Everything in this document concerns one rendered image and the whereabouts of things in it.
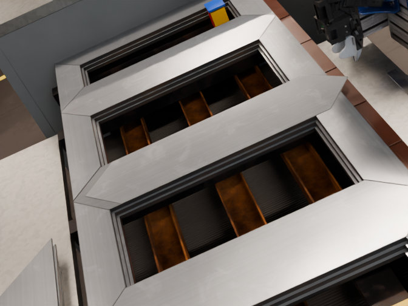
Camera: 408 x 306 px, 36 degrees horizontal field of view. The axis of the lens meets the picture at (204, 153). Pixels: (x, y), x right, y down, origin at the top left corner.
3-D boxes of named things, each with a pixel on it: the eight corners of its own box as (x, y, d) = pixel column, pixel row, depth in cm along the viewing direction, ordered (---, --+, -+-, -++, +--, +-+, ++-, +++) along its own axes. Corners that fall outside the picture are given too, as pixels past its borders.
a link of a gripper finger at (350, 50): (339, 68, 159) (331, 39, 154) (359, 58, 160) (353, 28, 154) (345, 74, 157) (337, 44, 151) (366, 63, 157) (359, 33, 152)
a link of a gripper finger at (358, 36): (350, 45, 157) (342, 16, 151) (356, 42, 157) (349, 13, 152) (359, 53, 153) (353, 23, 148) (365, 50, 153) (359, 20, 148)
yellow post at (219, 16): (228, 60, 220) (210, 13, 208) (224, 54, 224) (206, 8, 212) (241, 54, 220) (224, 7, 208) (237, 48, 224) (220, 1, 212)
